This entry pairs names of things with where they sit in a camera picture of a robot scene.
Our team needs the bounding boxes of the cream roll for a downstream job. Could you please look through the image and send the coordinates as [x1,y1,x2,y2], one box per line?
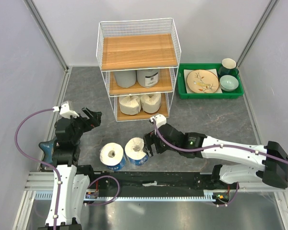
[119,95,142,115]
[140,93,161,114]

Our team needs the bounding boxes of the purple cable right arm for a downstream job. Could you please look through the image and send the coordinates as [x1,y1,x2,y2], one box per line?
[153,118,288,207]

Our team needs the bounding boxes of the light green ceramic bowl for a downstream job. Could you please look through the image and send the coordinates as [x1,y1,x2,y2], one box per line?
[219,75,239,92]

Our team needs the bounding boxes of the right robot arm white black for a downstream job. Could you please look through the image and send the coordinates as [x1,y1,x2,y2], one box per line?
[144,124,288,189]

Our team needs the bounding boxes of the blue roll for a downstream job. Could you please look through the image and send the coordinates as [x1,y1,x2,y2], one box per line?
[100,142,126,171]
[124,137,148,166]

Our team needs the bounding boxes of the dark green ceramic cup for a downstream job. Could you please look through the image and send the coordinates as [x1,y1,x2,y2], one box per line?
[217,58,239,78]

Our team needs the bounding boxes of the blue grey cable duct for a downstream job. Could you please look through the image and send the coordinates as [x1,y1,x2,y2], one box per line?
[34,191,224,202]

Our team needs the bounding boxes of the blue star shaped dish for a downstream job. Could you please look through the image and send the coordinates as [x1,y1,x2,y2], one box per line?
[38,138,56,164]

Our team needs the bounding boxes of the grey paper towel roll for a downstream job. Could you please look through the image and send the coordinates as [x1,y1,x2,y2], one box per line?
[136,69,159,88]

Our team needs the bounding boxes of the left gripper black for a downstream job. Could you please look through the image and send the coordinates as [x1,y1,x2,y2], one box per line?
[67,107,101,144]

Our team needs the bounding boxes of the decorated ceramic plate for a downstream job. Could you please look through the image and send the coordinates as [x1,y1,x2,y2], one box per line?
[186,69,219,94]

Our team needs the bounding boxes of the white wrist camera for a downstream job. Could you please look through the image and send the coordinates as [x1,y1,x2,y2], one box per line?
[52,101,80,119]
[149,114,167,128]

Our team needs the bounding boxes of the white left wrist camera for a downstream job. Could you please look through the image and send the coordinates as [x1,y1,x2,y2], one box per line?
[52,101,80,119]

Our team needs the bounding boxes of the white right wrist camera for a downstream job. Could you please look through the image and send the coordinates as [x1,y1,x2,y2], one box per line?
[149,114,167,128]

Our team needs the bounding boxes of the green plastic tray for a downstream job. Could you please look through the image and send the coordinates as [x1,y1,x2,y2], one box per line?
[177,63,244,99]

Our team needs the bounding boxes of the white wire wooden shelf rack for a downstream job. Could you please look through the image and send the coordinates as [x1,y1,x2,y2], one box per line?
[96,18,181,122]

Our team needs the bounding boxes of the aluminium frame rail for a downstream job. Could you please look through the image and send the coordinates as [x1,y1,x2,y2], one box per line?
[25,172,285,192]

